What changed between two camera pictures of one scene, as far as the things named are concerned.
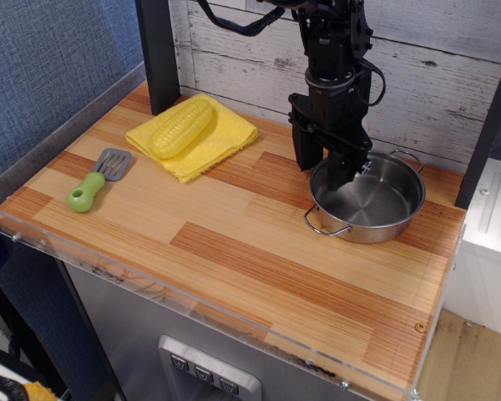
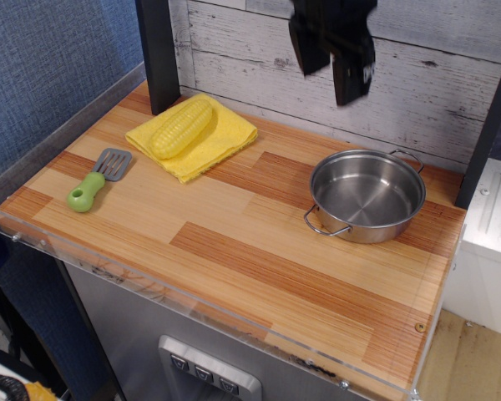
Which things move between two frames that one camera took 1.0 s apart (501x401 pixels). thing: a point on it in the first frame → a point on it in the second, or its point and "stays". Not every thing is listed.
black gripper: [334, 112] → [343, 22]
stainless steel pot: [377, 206] stays
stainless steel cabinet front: [129, 322] stays
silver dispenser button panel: [189, 373] stays
